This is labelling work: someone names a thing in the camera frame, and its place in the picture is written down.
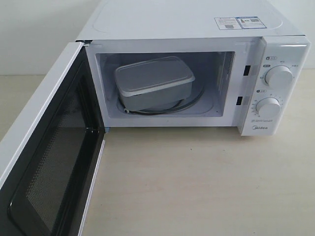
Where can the lower white control knob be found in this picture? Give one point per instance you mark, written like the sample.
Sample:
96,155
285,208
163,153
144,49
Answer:
268,107

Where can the white control knob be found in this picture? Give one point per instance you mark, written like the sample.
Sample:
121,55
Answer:
279,77
268,107

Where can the glass turntable plate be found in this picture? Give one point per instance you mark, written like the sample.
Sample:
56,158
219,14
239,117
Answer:
199,98

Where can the white microwave door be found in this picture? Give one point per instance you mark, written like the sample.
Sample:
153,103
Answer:
49,157

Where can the white plastic lidded container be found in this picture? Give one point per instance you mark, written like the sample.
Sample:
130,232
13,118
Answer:
153,83

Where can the white and blue label sticker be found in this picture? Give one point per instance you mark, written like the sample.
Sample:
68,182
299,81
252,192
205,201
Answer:
239,23

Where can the white microwave oven body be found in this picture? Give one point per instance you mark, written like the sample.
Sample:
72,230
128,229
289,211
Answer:
230,64

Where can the upper white control knob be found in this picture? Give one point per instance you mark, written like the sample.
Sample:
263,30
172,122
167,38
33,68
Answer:
279,77

